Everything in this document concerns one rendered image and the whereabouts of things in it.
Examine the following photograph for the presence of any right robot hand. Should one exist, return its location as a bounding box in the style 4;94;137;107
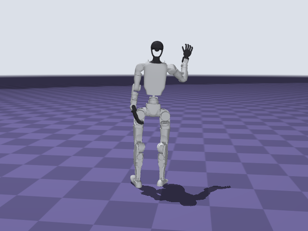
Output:
182;44;193;62

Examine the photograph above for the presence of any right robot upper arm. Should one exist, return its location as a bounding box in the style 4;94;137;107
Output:
167;64;186;82

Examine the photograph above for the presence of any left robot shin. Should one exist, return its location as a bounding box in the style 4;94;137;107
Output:
133;143;143;181

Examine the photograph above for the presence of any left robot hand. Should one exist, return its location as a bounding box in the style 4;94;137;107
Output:
131;105;144;125

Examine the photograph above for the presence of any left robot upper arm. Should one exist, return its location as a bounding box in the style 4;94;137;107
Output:
133;63;145;91

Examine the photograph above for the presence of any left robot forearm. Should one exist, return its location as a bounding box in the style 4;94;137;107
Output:
130;84;139;111

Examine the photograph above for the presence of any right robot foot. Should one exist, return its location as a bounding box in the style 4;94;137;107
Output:
157;178;168;186

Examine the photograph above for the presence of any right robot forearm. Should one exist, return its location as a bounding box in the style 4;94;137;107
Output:
181;58;188;80

